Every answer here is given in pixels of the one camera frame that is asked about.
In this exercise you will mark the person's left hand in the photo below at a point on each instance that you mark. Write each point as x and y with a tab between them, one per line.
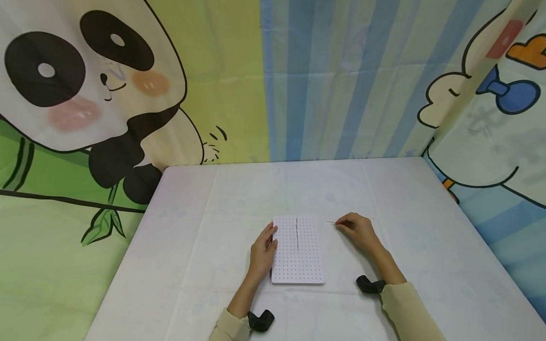
261	258

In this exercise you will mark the person's right hand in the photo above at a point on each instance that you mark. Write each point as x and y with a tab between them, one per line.
362	234

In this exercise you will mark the person's left thumb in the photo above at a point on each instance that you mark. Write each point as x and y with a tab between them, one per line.
273	245

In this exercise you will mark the person's left index finger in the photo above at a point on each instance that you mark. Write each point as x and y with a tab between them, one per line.
269	230

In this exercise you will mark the person's right fingers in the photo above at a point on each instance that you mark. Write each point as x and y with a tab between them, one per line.
346	221

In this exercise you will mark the white perforated board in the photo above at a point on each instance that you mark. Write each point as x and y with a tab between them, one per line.
298	263

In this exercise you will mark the person's left forearm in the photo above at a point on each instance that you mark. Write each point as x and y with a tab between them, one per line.
239	308

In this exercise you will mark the person's right forearm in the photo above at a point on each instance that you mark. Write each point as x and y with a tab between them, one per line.
401	298

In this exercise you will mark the thin dark thread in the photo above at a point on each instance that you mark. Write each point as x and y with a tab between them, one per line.
297	234

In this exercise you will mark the black wrist band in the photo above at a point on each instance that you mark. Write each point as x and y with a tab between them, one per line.
370	284
261	321

